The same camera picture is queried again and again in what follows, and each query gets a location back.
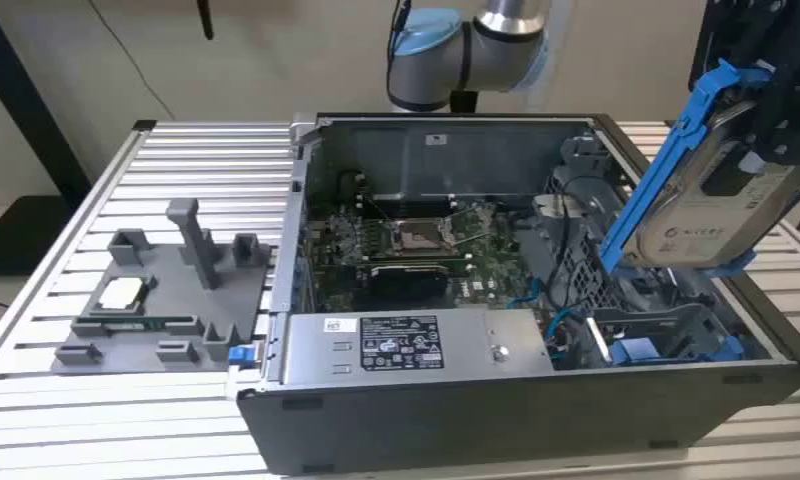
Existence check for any hard disk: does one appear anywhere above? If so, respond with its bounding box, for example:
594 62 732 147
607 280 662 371
603 58 800 280

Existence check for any grey metal disk bay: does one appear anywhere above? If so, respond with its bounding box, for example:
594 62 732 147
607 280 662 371
526 224 775 374

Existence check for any empty blue disk carrier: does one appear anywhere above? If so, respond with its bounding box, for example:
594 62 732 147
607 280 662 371
610 333 743 364

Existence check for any green motherboard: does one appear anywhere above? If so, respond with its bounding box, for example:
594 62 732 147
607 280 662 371
303 197 555 314

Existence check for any CPU socket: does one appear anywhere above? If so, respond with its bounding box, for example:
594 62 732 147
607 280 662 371
387 217 460 257

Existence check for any metal locking lever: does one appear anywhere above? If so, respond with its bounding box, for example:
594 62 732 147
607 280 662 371
364 195 396 225

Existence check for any silver power supply unit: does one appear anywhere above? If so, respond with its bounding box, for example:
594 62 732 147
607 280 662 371
285 307 554 375

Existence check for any black antenna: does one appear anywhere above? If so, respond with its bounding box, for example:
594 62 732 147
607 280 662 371
196 0 216 41

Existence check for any open black PC case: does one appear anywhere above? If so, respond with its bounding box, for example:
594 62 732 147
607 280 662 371
225 110 800 477

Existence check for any blue case latch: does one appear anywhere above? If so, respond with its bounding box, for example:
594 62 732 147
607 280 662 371
227 343 260 370

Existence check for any grey parts rack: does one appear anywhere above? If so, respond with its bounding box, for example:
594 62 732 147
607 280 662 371
51 197 283 376

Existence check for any silver CPU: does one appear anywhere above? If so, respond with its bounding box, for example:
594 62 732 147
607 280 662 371
97 276 153 312

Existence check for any green RAM stick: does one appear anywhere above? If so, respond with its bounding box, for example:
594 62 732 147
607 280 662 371
99 319 199 335

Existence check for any black metal stand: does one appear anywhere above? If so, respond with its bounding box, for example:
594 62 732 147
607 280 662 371
0 0 96 277

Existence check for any blue disk wire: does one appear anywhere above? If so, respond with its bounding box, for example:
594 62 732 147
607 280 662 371
511 292 592 346

